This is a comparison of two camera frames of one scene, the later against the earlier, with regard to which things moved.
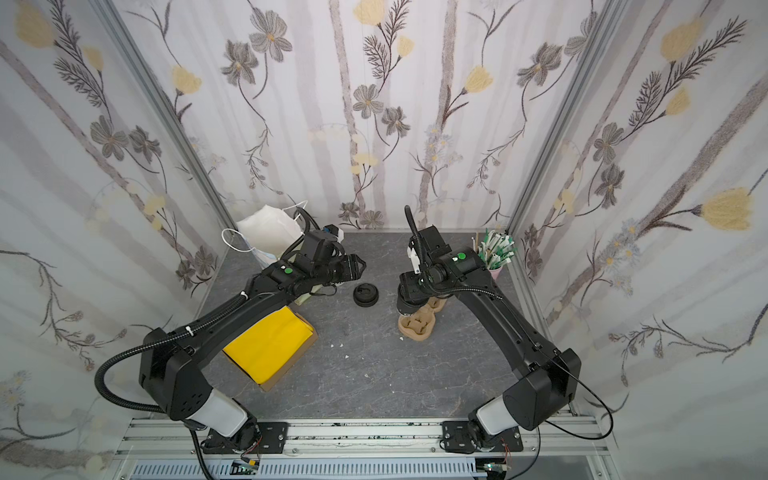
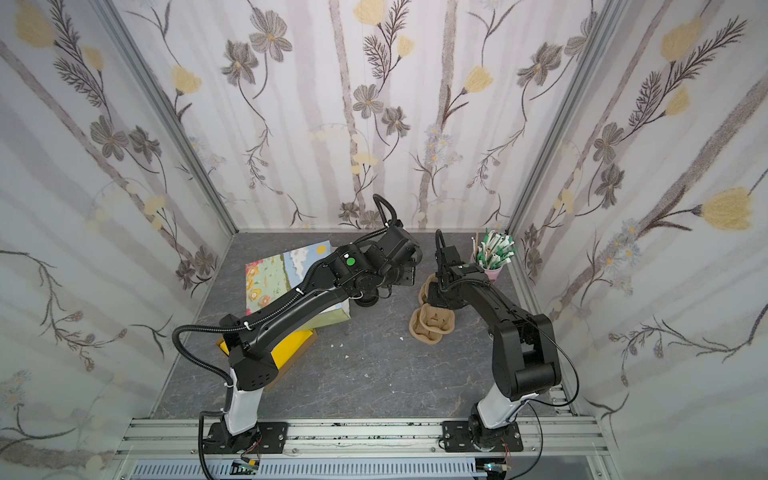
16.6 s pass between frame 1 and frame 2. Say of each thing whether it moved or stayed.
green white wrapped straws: stayed
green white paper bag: moved
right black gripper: moved
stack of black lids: stayed
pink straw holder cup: stayed
